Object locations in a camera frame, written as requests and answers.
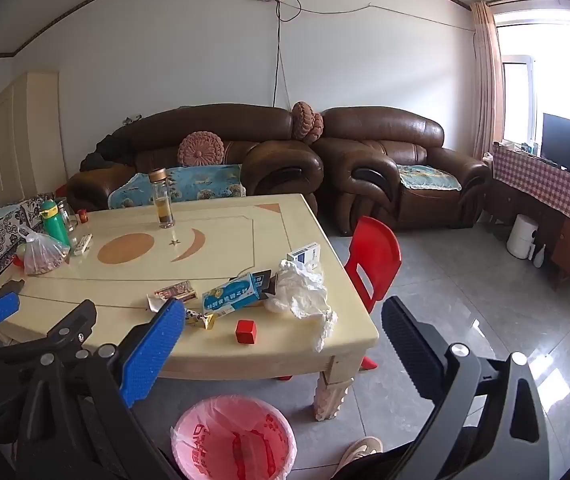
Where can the clear plastic bag of food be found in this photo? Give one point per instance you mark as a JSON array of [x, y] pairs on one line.
[[42, 257]]

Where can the red cube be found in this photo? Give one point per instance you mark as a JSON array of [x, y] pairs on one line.
[[246, 332]]

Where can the long brown leather sofa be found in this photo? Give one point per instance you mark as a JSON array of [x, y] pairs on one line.
[[205, 125]]

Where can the small red cup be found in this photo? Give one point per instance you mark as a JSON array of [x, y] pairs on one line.
[[83, 216]]

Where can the beige wooden table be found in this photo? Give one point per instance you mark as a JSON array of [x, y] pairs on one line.
[[90, 285]]

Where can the dark cloth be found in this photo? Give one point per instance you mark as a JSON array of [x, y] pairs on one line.
[[107, 152]]

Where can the green bottle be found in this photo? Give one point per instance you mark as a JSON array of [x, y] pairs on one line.
[[55, 222]]

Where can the glass bottle with gold lid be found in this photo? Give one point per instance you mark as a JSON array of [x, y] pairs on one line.
[[162, 200]]

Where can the clear glass jug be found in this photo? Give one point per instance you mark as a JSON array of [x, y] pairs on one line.
[[69, 220]]

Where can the large pink round cushion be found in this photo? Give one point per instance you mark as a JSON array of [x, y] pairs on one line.
[[201, 148]]

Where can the red checkered tablecloth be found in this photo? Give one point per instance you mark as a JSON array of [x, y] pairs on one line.
[[545, 185]]

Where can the window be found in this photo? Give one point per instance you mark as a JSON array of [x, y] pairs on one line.
[[555, 75]]

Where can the small white pack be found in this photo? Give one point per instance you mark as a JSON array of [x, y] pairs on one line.
[[82, 245]]

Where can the black box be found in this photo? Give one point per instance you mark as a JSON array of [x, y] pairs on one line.
[[266, 285]]

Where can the blue medicine box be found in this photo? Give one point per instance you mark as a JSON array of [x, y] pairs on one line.
[[230, 294]]

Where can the person's beige shoe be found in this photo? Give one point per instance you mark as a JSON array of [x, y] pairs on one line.
[[357, 452]]

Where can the white cigarette box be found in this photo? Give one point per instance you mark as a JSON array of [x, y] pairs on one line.
[[305, 256]]

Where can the cream wardrobe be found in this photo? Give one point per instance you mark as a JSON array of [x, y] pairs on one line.
[[20, 140]]

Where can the white round appliance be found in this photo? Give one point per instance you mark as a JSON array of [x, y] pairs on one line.
[[521, 237]]

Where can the small candy wrapper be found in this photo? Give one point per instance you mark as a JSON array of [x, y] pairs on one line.
[[202, 320]]

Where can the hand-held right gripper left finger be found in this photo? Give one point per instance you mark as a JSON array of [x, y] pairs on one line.
[[152, 355]]

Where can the brown leather armchair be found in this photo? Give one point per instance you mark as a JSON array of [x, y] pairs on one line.
[[385, 130]]

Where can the red plastic chair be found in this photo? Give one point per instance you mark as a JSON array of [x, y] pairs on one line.
[[372, 250]]

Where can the brown snack wrapper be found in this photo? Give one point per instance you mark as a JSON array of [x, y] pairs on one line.
[[177, 291]]

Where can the beige curtain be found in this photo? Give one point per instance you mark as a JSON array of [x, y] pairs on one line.
[[487, 80]]

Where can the blue patterned sofa cover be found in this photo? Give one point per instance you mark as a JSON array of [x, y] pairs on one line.
[[200, 182]]

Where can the pink lined trash bin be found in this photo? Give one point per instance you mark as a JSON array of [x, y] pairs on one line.
[[235, 440]]

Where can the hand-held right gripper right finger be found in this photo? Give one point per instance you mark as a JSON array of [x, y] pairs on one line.
[[410, 345]]

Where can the white plastic bag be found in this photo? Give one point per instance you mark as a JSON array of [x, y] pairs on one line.
[[305, 295]]

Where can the blue patterned armchair seat cover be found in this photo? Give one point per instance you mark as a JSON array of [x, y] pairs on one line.
[[427, 177]]

